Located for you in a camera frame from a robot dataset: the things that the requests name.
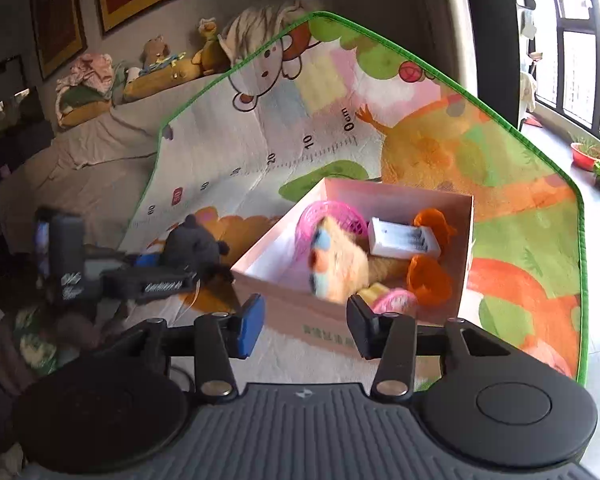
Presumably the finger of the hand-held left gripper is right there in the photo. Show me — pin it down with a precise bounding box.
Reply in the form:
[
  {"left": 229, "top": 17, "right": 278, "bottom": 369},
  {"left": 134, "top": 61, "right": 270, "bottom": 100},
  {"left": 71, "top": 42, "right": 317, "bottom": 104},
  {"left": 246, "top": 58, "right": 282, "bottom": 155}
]
[
  {"left": 82, "top": 245, "right": 163, "bottom": 269},
  {"left": 102, "top": 266, "right": 198, "bottom": 303}
]

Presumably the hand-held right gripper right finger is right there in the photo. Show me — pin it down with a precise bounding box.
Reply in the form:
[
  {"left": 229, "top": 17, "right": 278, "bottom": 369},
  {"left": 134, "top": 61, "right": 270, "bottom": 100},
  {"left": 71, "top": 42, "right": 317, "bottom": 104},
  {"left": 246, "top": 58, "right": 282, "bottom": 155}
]
[{"left": 346, "top": 295, "right": 521, "bottom": 401}]

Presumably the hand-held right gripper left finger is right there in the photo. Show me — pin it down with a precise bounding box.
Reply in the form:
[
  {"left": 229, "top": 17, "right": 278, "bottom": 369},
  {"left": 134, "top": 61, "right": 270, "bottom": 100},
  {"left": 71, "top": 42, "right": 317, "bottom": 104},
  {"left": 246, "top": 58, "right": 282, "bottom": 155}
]
[{"left": 97, "top": 294, "right": 266, "bottom": 401}]

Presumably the pink glitter round toy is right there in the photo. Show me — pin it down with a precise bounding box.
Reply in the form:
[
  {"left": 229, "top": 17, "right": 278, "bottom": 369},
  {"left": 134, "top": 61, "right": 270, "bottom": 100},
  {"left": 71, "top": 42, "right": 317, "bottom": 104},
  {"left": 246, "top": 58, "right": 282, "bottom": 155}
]
[{"left": 370, "top": 287, "right": 418, "bottom": 318}]

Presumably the black plush toy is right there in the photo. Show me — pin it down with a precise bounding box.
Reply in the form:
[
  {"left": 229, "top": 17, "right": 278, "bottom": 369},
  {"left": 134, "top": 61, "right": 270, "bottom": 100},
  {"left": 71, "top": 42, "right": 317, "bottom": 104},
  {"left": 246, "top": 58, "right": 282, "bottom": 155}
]
[{"left": 162, "top": 214, "right": 233, "bottom": 281}]

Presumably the pink cardboard box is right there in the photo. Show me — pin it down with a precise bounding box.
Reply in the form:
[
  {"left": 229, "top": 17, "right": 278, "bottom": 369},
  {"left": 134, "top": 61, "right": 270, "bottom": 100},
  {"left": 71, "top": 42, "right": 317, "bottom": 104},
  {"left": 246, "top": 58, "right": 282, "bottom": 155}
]
[{"left": 230, "top": 176, "right": 476, "bottom": 361}]

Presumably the tan glove with coloured fingertips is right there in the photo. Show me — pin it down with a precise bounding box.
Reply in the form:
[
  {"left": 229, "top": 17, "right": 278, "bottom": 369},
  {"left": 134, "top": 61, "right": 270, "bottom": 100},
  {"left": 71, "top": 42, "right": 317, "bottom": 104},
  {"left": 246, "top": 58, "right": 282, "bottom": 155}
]
[{"left": 307, "top": 215, "right": 371, "bottom": 303}]

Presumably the orange pumpkin shell half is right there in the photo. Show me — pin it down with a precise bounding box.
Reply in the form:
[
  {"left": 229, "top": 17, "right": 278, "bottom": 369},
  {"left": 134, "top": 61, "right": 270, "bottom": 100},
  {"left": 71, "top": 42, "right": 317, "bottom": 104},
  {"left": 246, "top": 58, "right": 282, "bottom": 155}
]
[
  {"left": 406, "top": 254, "right": 453, "bottom": 306},
  {"left": 412, "top": 207, "right": 456, "bottom": 252}
]

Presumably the white battery case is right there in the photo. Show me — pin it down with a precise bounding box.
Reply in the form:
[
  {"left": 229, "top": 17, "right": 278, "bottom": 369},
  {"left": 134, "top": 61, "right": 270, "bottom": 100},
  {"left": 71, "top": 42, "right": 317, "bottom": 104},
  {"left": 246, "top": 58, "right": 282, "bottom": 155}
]
[{"left": 367, "top": 216, "right": 441, "bottom": 259}]

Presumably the pink plastic basket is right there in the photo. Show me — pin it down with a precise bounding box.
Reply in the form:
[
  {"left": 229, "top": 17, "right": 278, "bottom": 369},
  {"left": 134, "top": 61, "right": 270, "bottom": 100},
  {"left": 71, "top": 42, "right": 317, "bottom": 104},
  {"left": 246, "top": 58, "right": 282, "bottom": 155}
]
[{"left": 295, "top": 200, "right": 371, "bottom": 263}]

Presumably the person's left forearm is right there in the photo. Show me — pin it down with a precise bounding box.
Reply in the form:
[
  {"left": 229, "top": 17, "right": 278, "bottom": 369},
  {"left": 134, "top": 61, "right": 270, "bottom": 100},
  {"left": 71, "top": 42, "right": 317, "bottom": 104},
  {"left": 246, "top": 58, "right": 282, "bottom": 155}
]
[{"left": 0, "top": 302, "right": 108, "bottom": 378}]

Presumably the dark cabinet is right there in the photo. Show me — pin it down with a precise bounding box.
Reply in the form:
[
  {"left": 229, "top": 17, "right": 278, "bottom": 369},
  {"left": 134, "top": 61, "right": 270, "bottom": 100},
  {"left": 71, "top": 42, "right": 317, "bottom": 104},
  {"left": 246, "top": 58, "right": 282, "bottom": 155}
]
[{"left": 0, "top": 55, "right": 56, "bottom": 241}]

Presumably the yellow cushion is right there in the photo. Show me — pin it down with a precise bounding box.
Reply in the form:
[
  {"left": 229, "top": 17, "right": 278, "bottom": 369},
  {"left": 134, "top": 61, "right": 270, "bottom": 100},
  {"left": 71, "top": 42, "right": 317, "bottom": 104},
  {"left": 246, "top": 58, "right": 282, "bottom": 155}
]
[{"left": 57, "top": 100, "right": 113, "bottom": 128}]

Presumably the green cloth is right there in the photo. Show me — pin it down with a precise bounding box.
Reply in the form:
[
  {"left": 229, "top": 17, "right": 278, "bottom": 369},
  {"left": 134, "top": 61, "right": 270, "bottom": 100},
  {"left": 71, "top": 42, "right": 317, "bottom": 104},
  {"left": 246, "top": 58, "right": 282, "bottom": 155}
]
[{"left": 60, "top": 82, "right": 126, "bottom": 111}]

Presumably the pink clothes pile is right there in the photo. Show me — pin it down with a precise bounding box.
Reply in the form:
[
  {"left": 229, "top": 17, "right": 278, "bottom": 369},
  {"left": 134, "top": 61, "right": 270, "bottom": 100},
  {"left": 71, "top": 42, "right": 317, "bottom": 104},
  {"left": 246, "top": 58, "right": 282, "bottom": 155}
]
[{"left": 55, "top": 52, "right": 116, "bottom": 93}]

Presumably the yellow plush pillow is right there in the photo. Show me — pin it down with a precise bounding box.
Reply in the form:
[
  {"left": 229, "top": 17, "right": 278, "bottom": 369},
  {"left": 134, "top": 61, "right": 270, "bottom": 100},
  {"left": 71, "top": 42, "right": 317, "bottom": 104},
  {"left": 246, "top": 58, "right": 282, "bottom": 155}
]
[{"left": 122, "top": 55, "right": 203, "bottom": 101}]

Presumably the cartoon play mat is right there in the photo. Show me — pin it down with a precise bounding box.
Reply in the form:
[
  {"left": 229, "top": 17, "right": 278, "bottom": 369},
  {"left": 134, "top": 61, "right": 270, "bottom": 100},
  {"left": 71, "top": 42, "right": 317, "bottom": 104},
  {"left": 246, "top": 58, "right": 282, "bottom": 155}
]
[{"left": 117, "top": 11, "right": 588, "bottom": 391}]

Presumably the brown teddy bear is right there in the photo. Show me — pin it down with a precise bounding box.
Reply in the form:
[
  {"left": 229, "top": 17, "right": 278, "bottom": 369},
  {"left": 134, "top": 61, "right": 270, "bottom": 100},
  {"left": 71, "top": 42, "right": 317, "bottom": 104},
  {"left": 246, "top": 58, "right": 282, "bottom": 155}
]
[{"left": 140, "top": 35, "right": 173, "bottom": 68}]

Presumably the yellow duck plush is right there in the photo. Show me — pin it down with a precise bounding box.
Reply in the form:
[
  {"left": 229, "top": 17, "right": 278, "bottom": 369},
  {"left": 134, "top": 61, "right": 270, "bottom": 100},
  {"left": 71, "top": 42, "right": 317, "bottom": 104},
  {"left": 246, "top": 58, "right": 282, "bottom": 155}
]
[{"left": 192, "top": 17, "right": 231, "bottom": 77}]

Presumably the dark framed picture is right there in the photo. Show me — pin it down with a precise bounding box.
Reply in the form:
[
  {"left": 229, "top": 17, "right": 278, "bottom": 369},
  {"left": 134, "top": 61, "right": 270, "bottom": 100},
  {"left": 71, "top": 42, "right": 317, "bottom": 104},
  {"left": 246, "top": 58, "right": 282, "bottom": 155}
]
[{"left": 29, "top": 0, "right": 88, "bottom": 81}]

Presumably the cream cloth bundle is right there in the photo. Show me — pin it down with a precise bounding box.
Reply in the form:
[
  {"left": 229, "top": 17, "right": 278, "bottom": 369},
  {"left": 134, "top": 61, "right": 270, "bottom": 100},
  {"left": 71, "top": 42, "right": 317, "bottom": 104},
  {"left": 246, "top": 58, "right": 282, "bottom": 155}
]
[{"left": 219, "top": 0, "right": 326, "bottom": 63}]

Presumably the red plant pot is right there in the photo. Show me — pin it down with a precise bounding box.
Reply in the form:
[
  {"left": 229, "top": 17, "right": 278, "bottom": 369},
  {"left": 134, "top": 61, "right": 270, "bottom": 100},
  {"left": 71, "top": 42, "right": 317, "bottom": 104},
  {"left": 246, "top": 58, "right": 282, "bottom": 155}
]
[{"left": 570, "top": 140, "right": 600, "bottom": 171}]

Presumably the black framed window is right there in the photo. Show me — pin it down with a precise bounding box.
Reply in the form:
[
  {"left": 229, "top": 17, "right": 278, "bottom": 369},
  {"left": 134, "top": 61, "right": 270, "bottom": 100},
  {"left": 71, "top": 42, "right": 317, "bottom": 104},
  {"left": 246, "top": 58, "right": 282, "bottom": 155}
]
[{"left": 507, "top": 0, "right": 600, "bottom": 156}]

